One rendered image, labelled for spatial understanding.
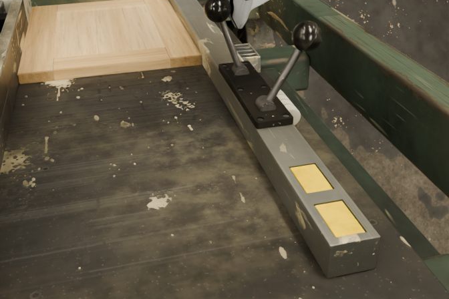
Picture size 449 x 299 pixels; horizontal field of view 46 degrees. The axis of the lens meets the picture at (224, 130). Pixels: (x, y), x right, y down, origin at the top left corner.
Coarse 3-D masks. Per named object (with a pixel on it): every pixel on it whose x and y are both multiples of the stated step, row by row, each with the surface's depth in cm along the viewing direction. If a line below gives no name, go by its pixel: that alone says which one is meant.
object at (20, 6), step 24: (0, 0) 107; (24, 0) 109; (0, 24) 99; (24, 24) 105; (0, 48) 83; (0, 72) 74; (0, 96) 71; (0, 120) 69; (0, 144) 67; (0, 168) 65
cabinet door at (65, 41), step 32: (128, 0) 125; (160, 0) 125; (32, 32) 106; (64, 32) 106; (96, 32) 106; (128, 32) 106; (160, 32) 105; (32, 64) 91; (64, 64) 91; (96, 64) 91; (128, 64) 91; (160, 64) 93; (192, 64) 94
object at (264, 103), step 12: (300, 24) 65; (312, 24) 64; (300, 36) 64; (312, 36) 64; (300, 48) 65; (312, 48) 65; (288, 60) 67; (288, 72) 67; (276, 84) 68; (264, 96) 69; (264, 108) 68; (276, 108) 68
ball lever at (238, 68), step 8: (208, 0) 72; (216, 0) 72; (224, 0) 72; (208, 8) 72; (216, 8) 72; (224, 8) 72; (208, 16) 73; (216, 16) 72; (224, 16) 73; (224, 24) 74; (224, 32) 75; (232, 40) 76; (232, 48) 76; (232, 56) 77; (240, 64) 78; (240, 72) 78; (248, 72) 78
